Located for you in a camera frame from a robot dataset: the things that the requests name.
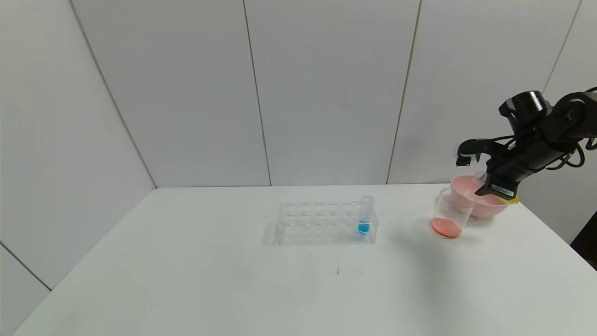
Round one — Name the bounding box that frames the test tube with yellow pigment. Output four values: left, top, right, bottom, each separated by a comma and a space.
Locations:
472, 171, 520, 205

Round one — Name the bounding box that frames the clear plastic test tube rack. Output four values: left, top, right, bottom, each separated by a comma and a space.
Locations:
274, 200, 379, 245

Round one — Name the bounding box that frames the test tube with blue pigment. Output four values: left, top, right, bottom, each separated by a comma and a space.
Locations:
359, 195, 376, 235

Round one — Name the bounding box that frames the pink plastic bowl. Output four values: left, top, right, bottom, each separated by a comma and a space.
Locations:
450, 175, 513, 220

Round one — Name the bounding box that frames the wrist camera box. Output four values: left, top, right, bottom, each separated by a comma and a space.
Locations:
455, 139, 488, 168

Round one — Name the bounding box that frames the black cable with white tag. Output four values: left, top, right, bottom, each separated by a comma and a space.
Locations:
552, 140, 585, 170

